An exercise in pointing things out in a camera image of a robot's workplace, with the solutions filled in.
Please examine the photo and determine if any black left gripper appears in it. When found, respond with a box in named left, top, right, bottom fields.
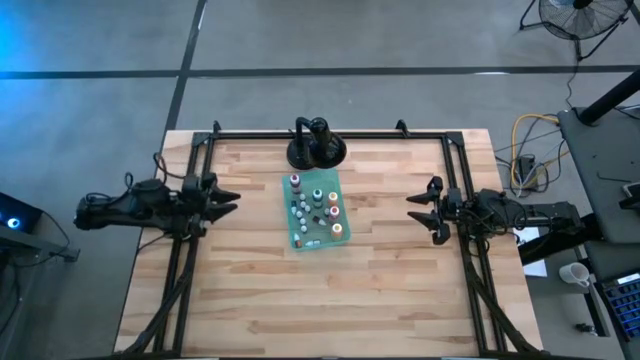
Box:
left=180, top=174, right=242, bottom=239

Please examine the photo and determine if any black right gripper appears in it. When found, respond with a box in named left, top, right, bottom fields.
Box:
left=406, top=188, right=464, bottom=246

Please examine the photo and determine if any teal translucent plastic bin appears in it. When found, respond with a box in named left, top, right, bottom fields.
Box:
left=281, top=168, right=352, bottom=253

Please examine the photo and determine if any black desk lamp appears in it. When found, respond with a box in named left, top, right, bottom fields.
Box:
left=285, top=116, right=348, bottom=170

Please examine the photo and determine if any white paper sheet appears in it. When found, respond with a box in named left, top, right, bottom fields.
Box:
left=513, top=228, right=550, bottom=279

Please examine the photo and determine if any white mug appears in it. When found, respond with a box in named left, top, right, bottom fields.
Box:
left=558, top=261, right=592, bottom=290

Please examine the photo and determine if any black side table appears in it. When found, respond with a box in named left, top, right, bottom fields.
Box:
left=556, top=106, right=640, bottom=244

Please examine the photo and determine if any black computer blue light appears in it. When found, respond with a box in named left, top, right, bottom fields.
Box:
left=0, top=192, right=45, bottom=236

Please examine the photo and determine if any black pole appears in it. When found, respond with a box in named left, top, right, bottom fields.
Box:
left=578, top=69, right=640, bottom=127

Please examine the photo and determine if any black keypad device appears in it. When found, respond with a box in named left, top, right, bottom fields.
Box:
left=597, top=272, right=640, bottom=344

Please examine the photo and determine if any black floor fan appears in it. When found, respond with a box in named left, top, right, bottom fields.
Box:
left=518, top=0, right=635, bottom=63

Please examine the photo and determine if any black cable bundle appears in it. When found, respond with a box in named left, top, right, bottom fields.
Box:
left=467, top=264, right=534, bottom=357
left=119, top=234, right=196, bottom=357

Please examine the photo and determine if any yellow cable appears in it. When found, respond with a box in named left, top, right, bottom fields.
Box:
left=509, top=113, right=561, bottom=191

